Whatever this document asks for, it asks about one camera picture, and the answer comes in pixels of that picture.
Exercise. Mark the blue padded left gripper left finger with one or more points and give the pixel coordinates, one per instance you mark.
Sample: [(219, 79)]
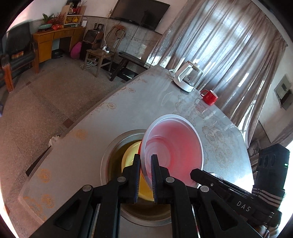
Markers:
[(130, 188)]

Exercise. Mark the red mug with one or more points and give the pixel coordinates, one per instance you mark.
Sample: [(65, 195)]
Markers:
[(209, 97)]

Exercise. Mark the wooden chair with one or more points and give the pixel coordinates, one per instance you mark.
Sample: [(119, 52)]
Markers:
[(104, 55)]

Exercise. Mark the white glass electric kettle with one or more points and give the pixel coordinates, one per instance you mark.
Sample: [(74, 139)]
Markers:
[(187, 76)]

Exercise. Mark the potted green plant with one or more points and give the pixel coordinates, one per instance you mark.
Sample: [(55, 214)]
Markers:
[(46, 24)]

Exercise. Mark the yellow plastic bowl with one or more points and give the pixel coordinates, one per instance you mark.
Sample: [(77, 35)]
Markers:
[(144, 191)]

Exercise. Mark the beige window curtain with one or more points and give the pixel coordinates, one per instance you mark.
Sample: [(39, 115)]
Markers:
[(236, 46)]

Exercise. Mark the wall mounted black television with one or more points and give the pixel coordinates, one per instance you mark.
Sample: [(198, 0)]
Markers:
[(144, 13)]

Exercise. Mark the wall electrical box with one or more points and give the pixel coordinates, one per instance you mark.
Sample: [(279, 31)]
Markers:
[(283, 91)]

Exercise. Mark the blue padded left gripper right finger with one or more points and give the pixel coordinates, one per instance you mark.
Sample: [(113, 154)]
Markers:
[(162, 182)]

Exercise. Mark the pink bag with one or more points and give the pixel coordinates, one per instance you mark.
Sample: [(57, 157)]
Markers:
[(75, 52)]

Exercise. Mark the old small television set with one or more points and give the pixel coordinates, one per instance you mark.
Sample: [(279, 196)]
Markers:
[(91, 36)]

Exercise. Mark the small shelf with items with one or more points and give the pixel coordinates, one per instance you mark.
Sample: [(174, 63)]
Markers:
[(72, 13)]

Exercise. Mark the black armchair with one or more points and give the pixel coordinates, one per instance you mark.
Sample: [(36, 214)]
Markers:
[(20, 51)]

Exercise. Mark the red plastic bowl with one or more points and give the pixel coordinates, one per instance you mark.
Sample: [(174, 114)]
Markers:
[(177, 145)]

